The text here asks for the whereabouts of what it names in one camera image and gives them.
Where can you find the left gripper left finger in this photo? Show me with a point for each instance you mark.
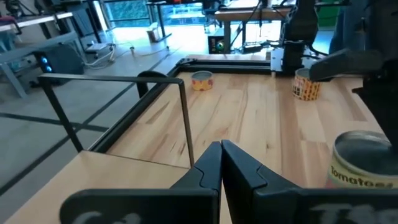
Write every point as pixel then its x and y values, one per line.
pixel 140 205

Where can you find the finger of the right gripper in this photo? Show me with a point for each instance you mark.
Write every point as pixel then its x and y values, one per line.
pixel 348 63

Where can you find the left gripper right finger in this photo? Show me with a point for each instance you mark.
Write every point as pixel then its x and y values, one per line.
pixel 280 205

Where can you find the orange bean-pattern can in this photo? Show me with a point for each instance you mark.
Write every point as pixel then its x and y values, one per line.
pixel 306 90

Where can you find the tomatoes can teal label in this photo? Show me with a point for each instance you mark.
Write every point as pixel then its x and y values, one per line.
pixel 357 174

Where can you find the small orange flowered can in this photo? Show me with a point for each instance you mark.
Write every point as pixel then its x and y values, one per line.
pixel 202 83

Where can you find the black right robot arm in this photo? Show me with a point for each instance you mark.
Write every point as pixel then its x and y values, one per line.
pixel 298 25

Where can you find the person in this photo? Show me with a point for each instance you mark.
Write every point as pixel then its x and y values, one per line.
pixel 348 28

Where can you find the wooden background table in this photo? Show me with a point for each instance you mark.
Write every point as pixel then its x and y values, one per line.
pixel 248 14

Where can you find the computer tower green light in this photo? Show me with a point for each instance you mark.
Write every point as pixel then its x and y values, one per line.
pixel 219 46

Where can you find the black arched hook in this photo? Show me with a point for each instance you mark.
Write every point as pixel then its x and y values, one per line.
pixel 146 74

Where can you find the computer tower blue lights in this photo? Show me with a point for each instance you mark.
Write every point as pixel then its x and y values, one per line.
pixel 62 62

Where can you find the white power strip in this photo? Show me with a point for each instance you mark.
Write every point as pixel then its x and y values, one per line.
pixel 98 46

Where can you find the cardboard box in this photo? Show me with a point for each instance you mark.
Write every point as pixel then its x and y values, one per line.
pixel 154 32

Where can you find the grey workbench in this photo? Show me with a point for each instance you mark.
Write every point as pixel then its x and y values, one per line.
pixel 46 40

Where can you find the black office chair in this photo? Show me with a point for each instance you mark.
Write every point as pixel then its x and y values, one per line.
pixel 82 21

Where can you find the wooden shelf black frame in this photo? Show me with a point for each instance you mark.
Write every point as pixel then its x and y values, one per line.
pixel 93 180

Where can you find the black aluminium table frame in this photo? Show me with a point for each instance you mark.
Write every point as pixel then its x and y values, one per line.
pixel 217 67

